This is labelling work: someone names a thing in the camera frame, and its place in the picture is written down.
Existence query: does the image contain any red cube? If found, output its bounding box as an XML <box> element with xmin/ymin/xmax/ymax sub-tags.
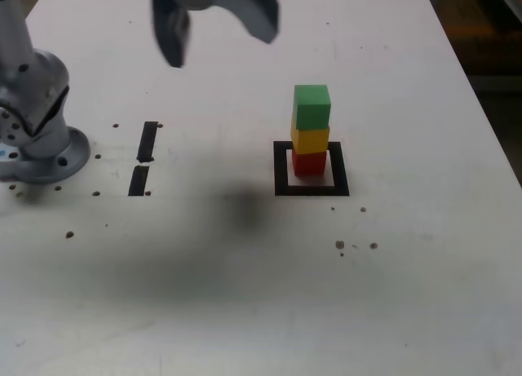
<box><xmin>291</xmin><ymin>150</ymin><xmax>327</xmax><ymax>177</ymax></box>

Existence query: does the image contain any brown background furniture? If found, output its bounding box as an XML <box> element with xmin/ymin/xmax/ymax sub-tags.
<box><xmin>431</xmin><ymin>0</ymin><xmax>522</xmax><ymax>77</ymax></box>

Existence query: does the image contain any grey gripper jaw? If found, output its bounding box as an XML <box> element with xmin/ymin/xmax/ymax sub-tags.
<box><xmin>173</xmin><ymin>0</ymin><xmax>281</xmax><ymax>45</ymax></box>

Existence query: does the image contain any yellow cube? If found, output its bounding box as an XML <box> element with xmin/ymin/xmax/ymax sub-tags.
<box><xmin>290</xmin><ymin>117</ymin><xmax>330</xmax><ymax>155</ymax></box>

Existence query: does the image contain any black tape strip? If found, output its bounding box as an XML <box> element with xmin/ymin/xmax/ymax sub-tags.
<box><xmin>127</xmin><ymin>121</ymin><xmax>159</xmax><ymax>197</ymax></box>

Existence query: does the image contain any green cube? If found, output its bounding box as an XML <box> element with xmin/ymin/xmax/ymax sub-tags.
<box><xmin>293</xmin><ymin>84</ymin><xmax>331</xmax><ymax>131</ymax></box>

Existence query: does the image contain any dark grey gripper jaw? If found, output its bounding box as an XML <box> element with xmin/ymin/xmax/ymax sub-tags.
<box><xmin>151</xmin><ymin>0</ymin><xmax>192</xmax><ymax>69</ymax></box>

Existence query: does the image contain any black tape square outline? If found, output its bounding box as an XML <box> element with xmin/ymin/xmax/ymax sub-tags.
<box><xmin>272</xmin><ymin>140</ymin><xmax>351</xmax><ymax>197</ymax></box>

